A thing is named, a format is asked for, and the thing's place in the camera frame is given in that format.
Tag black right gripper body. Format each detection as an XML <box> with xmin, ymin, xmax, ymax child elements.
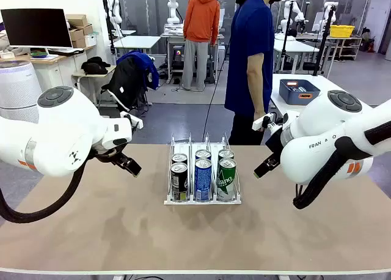
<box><xmin>265</xmin><ymin>125</ymin><xmax>290</xmax><ymax>159</ymax></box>

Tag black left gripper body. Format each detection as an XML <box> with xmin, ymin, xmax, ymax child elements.
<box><xmin>91</xmin><ymin>148</ymin><xmax>126</xmax><ymax>166</ymax></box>

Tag blue bin orange handles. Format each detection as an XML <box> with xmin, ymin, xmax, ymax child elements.
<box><xmin>279</xmin><ymin>79</ymin><xmax>321</xmax><ymax>105</ymax></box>

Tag person's right forearm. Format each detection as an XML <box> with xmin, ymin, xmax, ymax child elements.
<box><xmin>247</xmin><ymin>75</ymin><xmax>269</xmax><ymax>116</ymax></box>

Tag black beverage can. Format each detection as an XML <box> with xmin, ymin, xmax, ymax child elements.
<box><xmin>171</xmin><ymin>153</ymin><xmax>188</xmax><ymax>166</ymax></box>
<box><xmin>170</xmin><ymin>162</ymin><xmax>189</xmax><ymax>201</ymax></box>

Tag white clear can dispenser rack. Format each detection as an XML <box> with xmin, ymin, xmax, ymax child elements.
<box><xmin>164</xmin><ymin>132</ymin><xmax>242</xmax><ymax>206</ymax></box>

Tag white side table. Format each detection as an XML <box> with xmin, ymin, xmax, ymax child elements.
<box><xmin>270</xmin><ymin>73</ymin><xmax>375</xmax><ymax>119</ymax></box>

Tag black jacket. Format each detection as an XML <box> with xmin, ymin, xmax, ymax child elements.
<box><xmin>100</xmin><ymin>56</ymin><xmax>147</xmax><ymax>111</ymax></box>

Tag small beige side table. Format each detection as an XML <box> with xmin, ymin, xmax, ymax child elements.
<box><xmin>71</xmin><ymin>65</ymin><xmax>117</xmax><ymax>104</ymax></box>

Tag black clothes pile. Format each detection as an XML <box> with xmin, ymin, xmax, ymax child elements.
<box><xmin>81</xmin><ymin>56</ymin><xmax>111</xmax><ymax>76</ymax></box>

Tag white lab table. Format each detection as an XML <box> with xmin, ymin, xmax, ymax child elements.
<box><xmin>272</xmin><ymin>37</ymin><xmax>321</xmax><ymax>75</ymax></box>
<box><xmin>112</xmin><ymin>35</ymin><xmax>162</xmax><ymax>56</ymax></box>

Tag wooden desk white panel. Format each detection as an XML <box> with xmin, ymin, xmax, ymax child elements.
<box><xmin>0</xmin><ymin>45</ymin><xmax>95</xmax><ymax>90</ymax></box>

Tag blue jacket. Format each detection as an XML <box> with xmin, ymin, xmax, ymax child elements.
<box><xmin>115</xmin><ymin>50</ymin><xmax>160</xmax><ymax>91</ymax></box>

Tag black tripod pole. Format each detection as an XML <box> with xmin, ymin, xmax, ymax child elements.
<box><xmin>280</xmin><ymin>1</ymin><xmax>294</xmax><ymax>75</ymax></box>
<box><xmin>312</xmin><ymin>4</ymin><xmax>337</xmax><ymax>76</ymax></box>

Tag white round air purifier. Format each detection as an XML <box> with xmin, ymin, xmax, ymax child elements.
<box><xmin>0</xmin><ymin>61</ymin><xmax>43</xmax><ymax>124</ymax></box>

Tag person in blue shirt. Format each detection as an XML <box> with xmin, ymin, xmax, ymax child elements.
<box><xmin>224</xmin><ymin>0</ymin><xmax>293</xmax><ymax>146</ymax></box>

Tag black keyboard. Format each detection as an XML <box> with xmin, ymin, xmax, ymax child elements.
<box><xmin>47</xmin><ymin>47</ymin><xmax>85</xmax><ymax>56</ymax></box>

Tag wooden shelf rack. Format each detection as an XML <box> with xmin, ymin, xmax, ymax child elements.
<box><xmin>328</xmin><ymin>35</ymin><xmax>364</xmax><ymax>61</ymax></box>

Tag computer tower with lit fan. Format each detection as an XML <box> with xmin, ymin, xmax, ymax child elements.
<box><xmin>169</xmin><ymin>44</ymin><xmax>186</xmax><ymax>72</ymax></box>

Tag yellow plastic crate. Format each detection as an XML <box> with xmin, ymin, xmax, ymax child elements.
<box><xmin>329</xmin><ymin>24</ymin><xmax>356</xmax><ymax>38</ymax></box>

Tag grey workbench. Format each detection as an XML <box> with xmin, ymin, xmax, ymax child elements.
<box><xmin>160</xmin><ymin>23</ymin><xmax>225</xmax><ymax>82</ymax></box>

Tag person in orange hoodie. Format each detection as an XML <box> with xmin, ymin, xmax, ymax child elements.
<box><xmin>182</xmin><ymin>0</ymin><xmax>221</xmax><ymax>92</ymax></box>

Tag black computer monitor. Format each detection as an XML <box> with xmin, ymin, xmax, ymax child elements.
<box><xmin>0</xmin><ymin>8</ymin><xmax>73</xmax><ymax>48</ymax></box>

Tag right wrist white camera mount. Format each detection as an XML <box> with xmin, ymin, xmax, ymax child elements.
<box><xmin>252</xmin><ymin>111</ymin><xmax>276</xmax><ymax>131</ymax></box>

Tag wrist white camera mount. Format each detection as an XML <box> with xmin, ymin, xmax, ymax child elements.
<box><xmin>120</xmin><ymin>111</ymin><xmax>144</xmax><ymax>130</ymax></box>
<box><xmin>252</xmin><ymin>111</ymin><xmax>276</xmax><ymax>131</ymax></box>

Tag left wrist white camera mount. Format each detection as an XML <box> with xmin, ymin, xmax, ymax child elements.
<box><xmin>120</xmin><ymin>111</ymin><xmax>144</xmax><ymax>130</ymax></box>

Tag right arm black cable bundle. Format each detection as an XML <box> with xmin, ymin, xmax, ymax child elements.
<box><xmin>292</xmin><ymin>120</ymin><xmax>391</xmax><ymax>210</ymax></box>

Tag arm black cable bundle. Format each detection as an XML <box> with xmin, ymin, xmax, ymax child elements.
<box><xmin>0</xmin><ymin>157</ymin><xmax>92</xmax><ymax>224</ymax></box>
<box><xmin>292</xmin><ymin>120</ymin><xmax>391</xmax><ymax>210</ymax></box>

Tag grey frame chair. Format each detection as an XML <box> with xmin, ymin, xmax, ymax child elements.
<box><xmin>98</xmin><ymin>87</ymin><xmax>152</xmax><ymax>112</ymax></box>

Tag black hanging cable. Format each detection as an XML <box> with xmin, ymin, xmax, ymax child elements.
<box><xmin>202</xmin><ymin>32</ymin><xmax>233</xmax><ymax>142</ymax></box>

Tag left arm black cable bundle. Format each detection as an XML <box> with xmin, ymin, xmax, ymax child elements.
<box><xmin>0</xmin><ymin>157</ymin><xmax>92</xmax><ymax>224</ymax></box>

